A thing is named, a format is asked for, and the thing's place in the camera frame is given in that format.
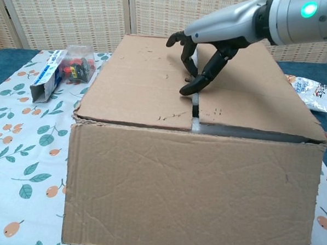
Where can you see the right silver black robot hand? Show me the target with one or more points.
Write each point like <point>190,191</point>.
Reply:
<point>220,26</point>

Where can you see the brown cardboard box red top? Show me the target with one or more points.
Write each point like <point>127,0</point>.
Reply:
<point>189,198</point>

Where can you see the clear plastic box red parts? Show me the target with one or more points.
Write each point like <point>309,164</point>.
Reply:
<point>78,68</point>

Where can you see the white snack bag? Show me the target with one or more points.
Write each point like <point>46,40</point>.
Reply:
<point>313,94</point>

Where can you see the blue white long carton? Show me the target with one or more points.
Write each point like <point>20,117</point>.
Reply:
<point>46,75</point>

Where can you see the floral orange fruit tablecloth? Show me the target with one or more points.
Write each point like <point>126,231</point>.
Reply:
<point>27,148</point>

